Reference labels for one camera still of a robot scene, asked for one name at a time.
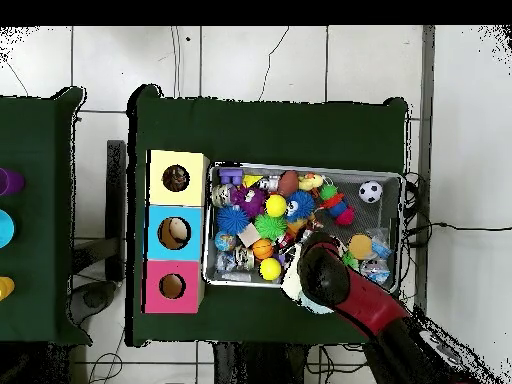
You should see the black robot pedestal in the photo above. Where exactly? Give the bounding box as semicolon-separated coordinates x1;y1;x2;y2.
213;341;311;384

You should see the toy hamburger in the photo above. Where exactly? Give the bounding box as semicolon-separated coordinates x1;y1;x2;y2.
348;233;374;261

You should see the shallow mesh bin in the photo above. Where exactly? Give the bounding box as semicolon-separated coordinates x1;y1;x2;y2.
201;161;405;295

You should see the purple plastic cup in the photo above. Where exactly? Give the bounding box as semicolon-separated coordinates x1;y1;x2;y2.
0;167;26;197

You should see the black and white soccer ball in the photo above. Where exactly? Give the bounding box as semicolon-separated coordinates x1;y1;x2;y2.
358;180;384;204

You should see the black stand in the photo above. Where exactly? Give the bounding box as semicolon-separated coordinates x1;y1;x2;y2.
71;139;128;283

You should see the yellow plastic cup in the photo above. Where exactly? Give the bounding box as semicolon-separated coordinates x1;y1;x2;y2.
0;276;16;302

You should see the yellow smiley ball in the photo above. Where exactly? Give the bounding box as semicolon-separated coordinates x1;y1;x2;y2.
264;194;288;218

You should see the cyan plastic cup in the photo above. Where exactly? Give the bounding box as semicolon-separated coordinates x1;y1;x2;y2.
0;208;16;248

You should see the blue spiky rubber ball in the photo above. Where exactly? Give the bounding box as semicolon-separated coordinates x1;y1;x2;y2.
285;189;317;224
216;204;250;235

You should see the brown toy football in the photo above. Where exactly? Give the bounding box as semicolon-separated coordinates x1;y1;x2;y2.
278;170;300;199

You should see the dark green table cloth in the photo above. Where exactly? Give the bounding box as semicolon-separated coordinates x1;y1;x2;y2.
126;83;409;353

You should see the dark green side-table cloth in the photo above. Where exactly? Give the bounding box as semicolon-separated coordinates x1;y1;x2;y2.
0;86;93;346

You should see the cream waffle cloth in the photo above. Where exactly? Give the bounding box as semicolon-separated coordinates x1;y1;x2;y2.
280;243;307;303

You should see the plain yellow ball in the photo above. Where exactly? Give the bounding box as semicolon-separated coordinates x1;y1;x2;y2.
259;257;283;282

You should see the purple spiky monster toy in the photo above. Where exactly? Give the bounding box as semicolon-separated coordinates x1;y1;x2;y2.
230;185;267;219

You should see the black power cable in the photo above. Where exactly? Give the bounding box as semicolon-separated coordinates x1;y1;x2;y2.
401;171;512;249

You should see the wooden box with three holes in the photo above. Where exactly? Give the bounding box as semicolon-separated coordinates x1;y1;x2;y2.
143;149;210;315

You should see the multicolour spiky caterpillar toy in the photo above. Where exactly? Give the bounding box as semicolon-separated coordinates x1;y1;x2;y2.
317;183;356;227

